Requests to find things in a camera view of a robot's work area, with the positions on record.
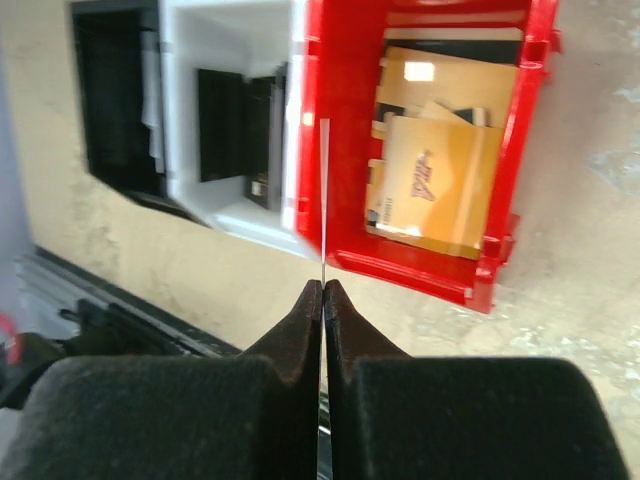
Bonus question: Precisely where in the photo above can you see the gold cards pile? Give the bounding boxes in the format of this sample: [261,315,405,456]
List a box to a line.
[365,27,522,260]

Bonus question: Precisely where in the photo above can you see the silver cards pile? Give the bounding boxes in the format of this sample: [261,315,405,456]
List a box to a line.
[141,31,165,174]

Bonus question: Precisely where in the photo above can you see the black plastic bin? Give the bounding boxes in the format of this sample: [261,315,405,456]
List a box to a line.
[68,1,197,222]

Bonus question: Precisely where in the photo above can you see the white plastic bin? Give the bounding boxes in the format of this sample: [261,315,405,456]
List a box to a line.
[160,1,315,258]

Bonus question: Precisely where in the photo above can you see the black cards pile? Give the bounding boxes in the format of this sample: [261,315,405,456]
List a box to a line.
[197,61,289,211]

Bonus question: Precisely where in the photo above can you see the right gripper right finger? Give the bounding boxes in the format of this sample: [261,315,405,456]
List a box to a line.
[324,280,629,479]

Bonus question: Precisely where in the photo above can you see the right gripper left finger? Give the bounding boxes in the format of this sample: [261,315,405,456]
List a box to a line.
[1,280,323,479]

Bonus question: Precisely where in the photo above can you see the red plastic bin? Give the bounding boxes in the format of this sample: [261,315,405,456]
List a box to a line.
[291,1,559,313]

